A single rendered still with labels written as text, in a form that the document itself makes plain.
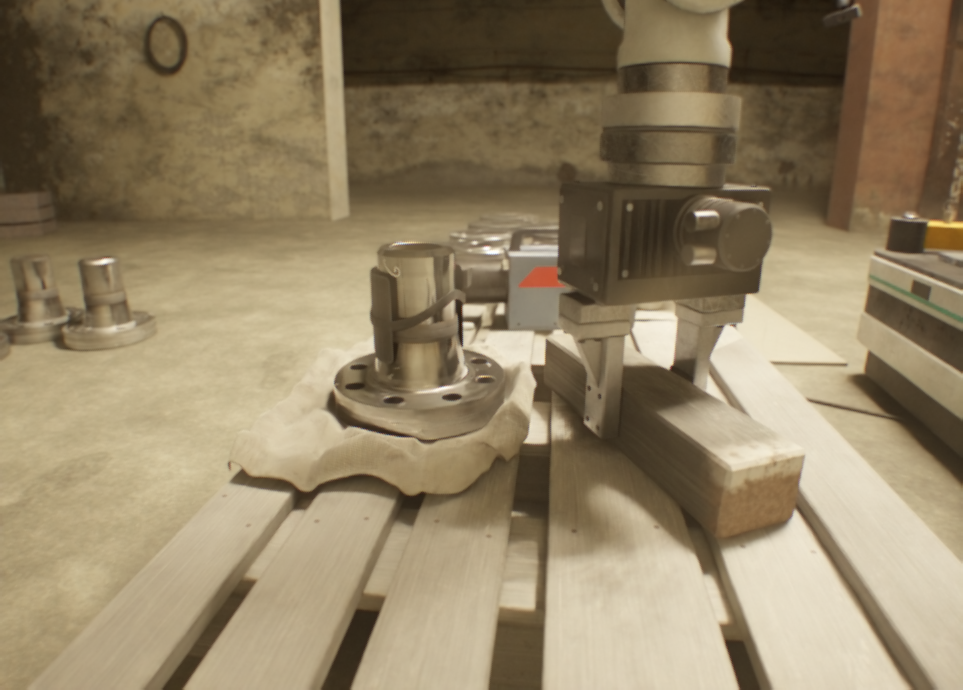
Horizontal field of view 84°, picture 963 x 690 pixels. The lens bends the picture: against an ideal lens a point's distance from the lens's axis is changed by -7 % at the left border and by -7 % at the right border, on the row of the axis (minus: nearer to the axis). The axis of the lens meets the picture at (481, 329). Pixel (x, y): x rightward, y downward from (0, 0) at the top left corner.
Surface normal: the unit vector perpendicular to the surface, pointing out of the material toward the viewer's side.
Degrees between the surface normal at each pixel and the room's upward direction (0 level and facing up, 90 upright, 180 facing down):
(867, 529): 0
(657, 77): 90
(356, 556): 0
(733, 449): 0
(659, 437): 90
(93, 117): 90
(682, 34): 59
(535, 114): 90
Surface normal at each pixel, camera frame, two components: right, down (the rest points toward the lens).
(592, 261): -0.95, 0.09
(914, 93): -0.12, 0.29
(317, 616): 0.00, -0.96
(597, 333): 0.30, 0.28
